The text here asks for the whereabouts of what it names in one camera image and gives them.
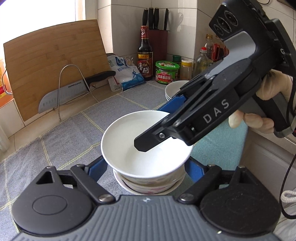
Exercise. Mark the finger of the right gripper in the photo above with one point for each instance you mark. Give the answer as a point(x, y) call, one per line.
point(180, 99)
point(158, 133)

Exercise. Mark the teal towel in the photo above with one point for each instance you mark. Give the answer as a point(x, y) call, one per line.
point(223, 146)

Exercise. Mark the orange cooking wine jug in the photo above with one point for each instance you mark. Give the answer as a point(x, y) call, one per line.
point(6, 91)

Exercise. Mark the clear oil bottle red cap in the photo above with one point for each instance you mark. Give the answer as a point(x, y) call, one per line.
point(201, 63)

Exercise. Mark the wire board rack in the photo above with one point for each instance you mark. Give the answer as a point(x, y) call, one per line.
point(71, 91)

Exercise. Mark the grey dish mat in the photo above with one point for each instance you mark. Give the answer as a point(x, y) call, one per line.
point(74, 140)

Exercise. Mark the kitchen knife black handle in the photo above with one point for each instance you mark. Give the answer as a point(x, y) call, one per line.
point(49, 101)

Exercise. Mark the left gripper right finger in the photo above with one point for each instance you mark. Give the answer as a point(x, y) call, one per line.
point(205, 180)

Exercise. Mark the dark vinegar bottle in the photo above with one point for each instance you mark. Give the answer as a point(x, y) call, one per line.
point(145, 55)

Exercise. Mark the gloved right hand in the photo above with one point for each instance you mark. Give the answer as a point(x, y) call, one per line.
point(273, 83)

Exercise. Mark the bamboo cutting board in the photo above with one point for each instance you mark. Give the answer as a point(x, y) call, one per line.
point(41, 61)

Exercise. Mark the white bowl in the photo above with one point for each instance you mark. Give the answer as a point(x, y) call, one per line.
point(151, 160)
point(153, 185)

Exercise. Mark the salt bag blue white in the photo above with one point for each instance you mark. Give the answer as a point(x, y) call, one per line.
point(126, 76)

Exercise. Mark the red knife block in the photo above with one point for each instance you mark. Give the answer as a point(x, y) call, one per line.
point(158, 38)

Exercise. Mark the green lid sauce jar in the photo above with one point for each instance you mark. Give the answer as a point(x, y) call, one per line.
point(166, 72)

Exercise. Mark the stacked white bowls right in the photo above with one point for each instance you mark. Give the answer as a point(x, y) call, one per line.
point(173, 88)

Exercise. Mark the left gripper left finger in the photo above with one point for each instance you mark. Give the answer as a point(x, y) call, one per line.
point(87, 177)

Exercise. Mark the yellow lid spice jar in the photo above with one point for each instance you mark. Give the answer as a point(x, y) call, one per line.
point(186, 70)

